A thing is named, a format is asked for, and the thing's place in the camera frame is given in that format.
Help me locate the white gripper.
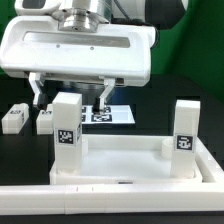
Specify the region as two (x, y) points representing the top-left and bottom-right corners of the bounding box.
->
(0, 16), (156, 115)

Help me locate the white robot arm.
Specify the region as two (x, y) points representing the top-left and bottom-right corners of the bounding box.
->
(0, 0), (189, 114)

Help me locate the white L-shaped obstacle fence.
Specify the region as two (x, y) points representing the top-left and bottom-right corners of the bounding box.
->
(0, 143), (224, 215)

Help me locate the fiducial marker sheet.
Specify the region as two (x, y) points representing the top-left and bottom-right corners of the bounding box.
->
(82, 105), (135, 125)

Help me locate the white desk top tray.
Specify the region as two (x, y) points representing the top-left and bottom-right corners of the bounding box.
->
(49, 134), (202, 185)

